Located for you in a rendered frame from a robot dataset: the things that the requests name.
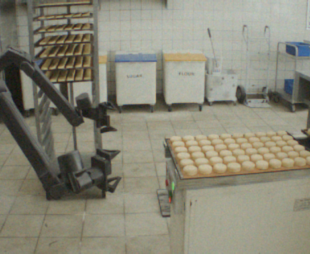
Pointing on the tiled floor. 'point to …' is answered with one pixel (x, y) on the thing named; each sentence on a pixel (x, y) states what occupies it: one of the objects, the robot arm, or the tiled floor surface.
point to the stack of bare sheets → (163, 202)
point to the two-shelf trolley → (293, 75)
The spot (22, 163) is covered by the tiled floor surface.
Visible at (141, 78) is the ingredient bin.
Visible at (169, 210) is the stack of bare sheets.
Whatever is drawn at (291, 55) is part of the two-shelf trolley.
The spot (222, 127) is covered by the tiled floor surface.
